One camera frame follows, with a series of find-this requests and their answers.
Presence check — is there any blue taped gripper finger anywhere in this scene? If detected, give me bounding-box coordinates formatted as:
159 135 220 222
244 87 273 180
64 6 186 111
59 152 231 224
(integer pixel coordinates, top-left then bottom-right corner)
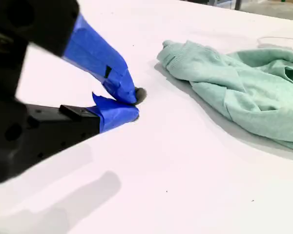
25 92 140 170
0 0 147 106

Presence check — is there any pale green T-shirt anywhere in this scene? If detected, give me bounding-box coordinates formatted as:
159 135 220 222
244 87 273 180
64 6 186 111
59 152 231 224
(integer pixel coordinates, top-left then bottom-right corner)
156 39 293 154

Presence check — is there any thin white cable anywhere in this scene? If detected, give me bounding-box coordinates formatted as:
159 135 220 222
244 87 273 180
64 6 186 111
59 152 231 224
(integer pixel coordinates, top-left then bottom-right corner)
256 36 293 49

